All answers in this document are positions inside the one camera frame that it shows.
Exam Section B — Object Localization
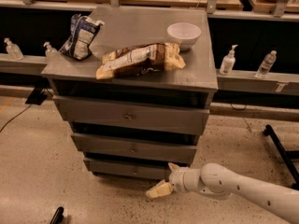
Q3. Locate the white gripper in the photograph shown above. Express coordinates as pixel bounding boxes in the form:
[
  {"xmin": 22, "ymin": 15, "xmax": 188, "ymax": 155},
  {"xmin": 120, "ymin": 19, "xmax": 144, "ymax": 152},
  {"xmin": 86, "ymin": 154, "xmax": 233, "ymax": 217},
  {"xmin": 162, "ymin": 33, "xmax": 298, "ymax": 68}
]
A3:
[{"xmin": 146, "ymin": 162, "xmax": 190, "ymax": 199}]

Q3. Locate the grey bottom drawer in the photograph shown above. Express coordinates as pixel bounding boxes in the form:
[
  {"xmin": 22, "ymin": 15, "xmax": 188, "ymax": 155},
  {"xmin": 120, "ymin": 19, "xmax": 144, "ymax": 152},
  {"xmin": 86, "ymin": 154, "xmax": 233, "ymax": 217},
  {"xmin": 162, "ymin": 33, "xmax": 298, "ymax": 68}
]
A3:
[{"xmin": 82, "ymin": 158, "xmax": 191, "ymax": 184}]

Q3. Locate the grey drawer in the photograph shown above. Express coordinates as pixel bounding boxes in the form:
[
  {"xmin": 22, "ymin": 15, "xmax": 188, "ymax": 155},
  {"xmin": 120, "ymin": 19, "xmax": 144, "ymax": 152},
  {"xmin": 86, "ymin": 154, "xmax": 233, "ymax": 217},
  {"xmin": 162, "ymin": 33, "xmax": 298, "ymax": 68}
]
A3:
[
  {"xmin": 71, "ymin": 133, "xmax": 196, "ymax": 164},
  {"xmin": 82, "ymin": 158, "xmax": 191, "ymax": 184},
  {"xmin": 53, "ymin": 96, "xmax": 209, "ymax": 135}
]

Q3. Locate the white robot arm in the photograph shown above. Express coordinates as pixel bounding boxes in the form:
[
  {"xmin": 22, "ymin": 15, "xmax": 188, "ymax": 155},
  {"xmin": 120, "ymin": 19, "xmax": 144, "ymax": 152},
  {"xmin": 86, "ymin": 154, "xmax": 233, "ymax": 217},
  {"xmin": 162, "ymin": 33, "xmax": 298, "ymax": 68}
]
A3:
[{"xmin": 146, "ymin": 162, "xmax": 299, "ymax": 224}]

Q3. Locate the grey middle drawer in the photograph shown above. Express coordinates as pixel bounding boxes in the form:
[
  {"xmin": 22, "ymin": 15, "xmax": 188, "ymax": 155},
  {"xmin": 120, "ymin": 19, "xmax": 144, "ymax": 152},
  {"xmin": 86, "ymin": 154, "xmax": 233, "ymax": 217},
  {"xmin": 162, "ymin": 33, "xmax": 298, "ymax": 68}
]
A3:
[{"xmin": 71, "ymin": 133, "xmax": 196, "ymax": 164}]

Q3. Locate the grey top drawer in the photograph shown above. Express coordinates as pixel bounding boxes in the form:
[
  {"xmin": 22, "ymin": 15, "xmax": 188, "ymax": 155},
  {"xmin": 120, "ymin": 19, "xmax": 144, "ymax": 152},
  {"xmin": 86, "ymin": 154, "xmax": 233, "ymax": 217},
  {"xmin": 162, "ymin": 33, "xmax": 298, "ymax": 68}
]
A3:
[{"xmin": 53, "ymin": 96, "xmax": 209, "ymax": 135}]

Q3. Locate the grey drawer cabinet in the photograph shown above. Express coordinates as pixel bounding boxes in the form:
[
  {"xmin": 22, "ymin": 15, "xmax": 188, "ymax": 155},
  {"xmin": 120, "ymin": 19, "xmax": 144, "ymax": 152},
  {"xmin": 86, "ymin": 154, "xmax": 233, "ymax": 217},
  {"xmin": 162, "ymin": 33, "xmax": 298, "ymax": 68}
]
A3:
[{"xmin": 40, "ymin": 6, "xmax": 219, "ymax": 185}]

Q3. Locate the black object bottom edge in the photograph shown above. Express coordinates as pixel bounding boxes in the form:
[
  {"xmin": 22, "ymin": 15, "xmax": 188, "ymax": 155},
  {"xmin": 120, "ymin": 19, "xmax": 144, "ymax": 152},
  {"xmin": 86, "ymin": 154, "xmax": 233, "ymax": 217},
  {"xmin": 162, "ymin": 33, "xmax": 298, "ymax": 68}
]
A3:
[{"xmin": 50, "ymin": 206, "xmax": 64, "ymax": 224}]

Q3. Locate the black stand leg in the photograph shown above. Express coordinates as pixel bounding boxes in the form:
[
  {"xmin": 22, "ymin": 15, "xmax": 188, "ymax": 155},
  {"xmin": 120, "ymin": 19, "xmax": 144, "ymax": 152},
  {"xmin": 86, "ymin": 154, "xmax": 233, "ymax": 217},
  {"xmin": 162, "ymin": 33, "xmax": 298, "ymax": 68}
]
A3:
[{"xmin": 263, "ymin": 124, "xmax": 299, "ymax": 190}]

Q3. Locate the brown yellow chip bag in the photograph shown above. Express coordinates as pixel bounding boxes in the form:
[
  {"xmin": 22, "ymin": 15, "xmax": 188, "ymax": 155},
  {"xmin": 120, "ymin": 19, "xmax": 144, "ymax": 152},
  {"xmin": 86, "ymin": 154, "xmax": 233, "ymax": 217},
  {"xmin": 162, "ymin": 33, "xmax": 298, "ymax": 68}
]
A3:
[{"xmin": 95, "ymin": 43, "xmax": 186, "ymax": 79}]

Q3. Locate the white pump bottle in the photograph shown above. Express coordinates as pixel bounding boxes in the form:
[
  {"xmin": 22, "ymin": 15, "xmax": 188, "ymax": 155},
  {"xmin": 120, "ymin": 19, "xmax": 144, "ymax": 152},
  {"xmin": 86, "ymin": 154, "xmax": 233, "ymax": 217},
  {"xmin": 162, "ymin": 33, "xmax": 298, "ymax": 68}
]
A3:
[{"xmin": 220, "ymin": 45, "xmax": 236, "ymax": 75}]

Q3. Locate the white bowl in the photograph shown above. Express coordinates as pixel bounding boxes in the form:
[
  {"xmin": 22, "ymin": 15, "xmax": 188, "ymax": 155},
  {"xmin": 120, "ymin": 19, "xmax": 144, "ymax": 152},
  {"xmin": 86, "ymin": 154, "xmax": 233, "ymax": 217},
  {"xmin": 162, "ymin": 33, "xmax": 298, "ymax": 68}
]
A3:
[{"xmin": 167, "ymin": 22, "xmax": 202, "ymax": 50}]

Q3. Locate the clear water bottle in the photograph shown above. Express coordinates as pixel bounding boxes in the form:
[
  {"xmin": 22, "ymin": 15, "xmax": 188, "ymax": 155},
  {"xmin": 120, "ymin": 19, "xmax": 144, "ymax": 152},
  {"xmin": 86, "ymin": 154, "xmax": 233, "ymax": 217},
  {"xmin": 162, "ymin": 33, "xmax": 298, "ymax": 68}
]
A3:
[{"xmin": 255, "ymin": 50, "xmax": 277, "ymax": 78}]

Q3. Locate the black floor box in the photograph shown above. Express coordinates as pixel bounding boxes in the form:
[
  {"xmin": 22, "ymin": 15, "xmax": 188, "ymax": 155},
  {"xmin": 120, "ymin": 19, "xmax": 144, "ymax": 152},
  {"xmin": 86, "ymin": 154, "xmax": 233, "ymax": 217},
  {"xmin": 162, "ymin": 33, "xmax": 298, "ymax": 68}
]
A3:
[{"xmin": 25, "ymin": 88, "xmax": 48, "ymax": 105}]

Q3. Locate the blue white snack bag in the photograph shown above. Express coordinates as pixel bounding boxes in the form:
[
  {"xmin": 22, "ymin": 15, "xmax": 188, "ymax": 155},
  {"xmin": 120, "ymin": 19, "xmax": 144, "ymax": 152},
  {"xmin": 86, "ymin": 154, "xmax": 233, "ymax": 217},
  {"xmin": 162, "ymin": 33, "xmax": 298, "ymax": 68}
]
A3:
[{"xmin": 59, "ymin": 14, "xmax": 105, "ymax": 61}]

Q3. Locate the clear sanitizer bottle near cabinet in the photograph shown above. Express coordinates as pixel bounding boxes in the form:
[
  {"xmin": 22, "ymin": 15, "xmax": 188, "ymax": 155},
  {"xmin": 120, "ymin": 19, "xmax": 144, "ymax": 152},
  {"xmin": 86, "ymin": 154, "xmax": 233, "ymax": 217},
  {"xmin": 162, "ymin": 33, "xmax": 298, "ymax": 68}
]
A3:
[{"xmin": 43, "ymin": 42, "xmax": 57, "ymax": 60}]

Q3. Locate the clear sanitizer bottle far left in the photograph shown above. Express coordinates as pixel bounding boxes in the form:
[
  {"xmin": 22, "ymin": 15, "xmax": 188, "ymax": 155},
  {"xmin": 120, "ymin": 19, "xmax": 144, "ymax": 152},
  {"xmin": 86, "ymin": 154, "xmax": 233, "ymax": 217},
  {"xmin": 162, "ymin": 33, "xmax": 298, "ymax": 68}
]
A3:
[{"xmin": 4, "ymin": 38, "xmax": 23, "ymax": 61}]

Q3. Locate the black floor cable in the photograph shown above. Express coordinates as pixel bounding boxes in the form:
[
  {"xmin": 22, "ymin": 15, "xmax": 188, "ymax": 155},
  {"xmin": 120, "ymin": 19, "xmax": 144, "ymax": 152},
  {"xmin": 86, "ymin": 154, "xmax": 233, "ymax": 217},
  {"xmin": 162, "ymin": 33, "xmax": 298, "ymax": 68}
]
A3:
[{"xmin": 0, "ymin": 105, "xmax": 32, "ymax": 133}]

